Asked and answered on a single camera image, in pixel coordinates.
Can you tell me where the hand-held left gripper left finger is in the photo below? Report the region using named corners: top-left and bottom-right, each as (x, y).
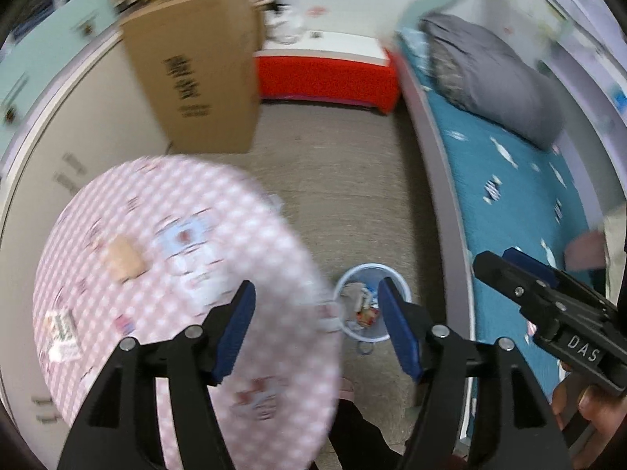
top-left (58, 280), bottom-right (257, 470)

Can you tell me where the person's leg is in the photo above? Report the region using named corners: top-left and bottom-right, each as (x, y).
top-left (327, 377), bottom-right (410, 470)

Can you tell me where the cream cabinet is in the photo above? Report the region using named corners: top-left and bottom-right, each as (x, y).
top-left (0, 24), bottom-right (172, 451)

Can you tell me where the pale green cloth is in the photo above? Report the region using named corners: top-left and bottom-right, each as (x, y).
top-left (602, 213), bottom-right (627, 277)

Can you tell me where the beige paper piece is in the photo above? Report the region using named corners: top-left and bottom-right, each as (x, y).
top-left (100, 235), bottom-right (148, 283)

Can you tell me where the bed with teal sheet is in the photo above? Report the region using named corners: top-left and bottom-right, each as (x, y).
top-left (392, 0), bottom-right (627, 451)

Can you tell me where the white and blue trash bin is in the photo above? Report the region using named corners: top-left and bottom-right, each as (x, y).
top-left (333, 263), bottom-right (410, 342)

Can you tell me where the person's right hand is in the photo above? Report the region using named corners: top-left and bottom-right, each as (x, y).
top-left (551, 360), bottom-right (627, 470)

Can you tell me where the round table pink checked tablecloth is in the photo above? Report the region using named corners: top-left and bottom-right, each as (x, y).
top-left (32, 154), bottom-right (344, 470)

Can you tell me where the red storage box white lid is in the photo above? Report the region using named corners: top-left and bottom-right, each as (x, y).
top-left (253, 29), bottom-right (400, 114)

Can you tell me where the large brown cardboard box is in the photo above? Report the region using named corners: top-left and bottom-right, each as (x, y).
top-left (120, 0), bottom-right (263, 154)

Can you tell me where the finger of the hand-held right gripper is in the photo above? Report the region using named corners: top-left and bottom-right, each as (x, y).
top-left (502, 248), bottom-right (615, 310)
top-left (473, 251), bottom-right (559, 324)

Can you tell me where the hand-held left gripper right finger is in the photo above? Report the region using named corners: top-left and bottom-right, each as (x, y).
top-left (377, 277), bottom-right (571, 470)

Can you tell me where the small white printed carton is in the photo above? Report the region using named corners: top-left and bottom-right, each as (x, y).
top-left (43, 307), bottom-right (83, 363)

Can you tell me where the pink cloth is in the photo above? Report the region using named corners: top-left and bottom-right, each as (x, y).
top-left (563, 231), bottom-right (607, 271)

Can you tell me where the grey pillow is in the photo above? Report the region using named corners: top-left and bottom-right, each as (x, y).
top-left (420, 14), bottom-right (569, 151)

